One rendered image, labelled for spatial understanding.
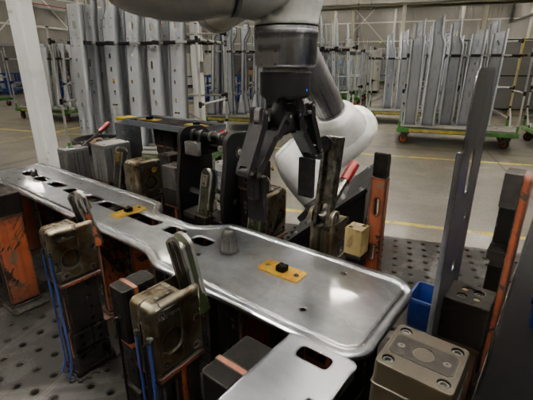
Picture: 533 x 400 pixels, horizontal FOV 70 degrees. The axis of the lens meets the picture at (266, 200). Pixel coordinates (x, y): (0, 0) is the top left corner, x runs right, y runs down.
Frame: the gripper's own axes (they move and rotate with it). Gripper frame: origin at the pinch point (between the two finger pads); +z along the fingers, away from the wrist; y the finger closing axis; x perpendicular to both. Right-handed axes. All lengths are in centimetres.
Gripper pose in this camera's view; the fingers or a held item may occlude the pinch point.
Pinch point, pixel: (283, 201)
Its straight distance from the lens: 63.0
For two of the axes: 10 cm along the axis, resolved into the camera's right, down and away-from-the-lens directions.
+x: 7.9, 2.1, -5.8
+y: -6.2, 2.7, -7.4
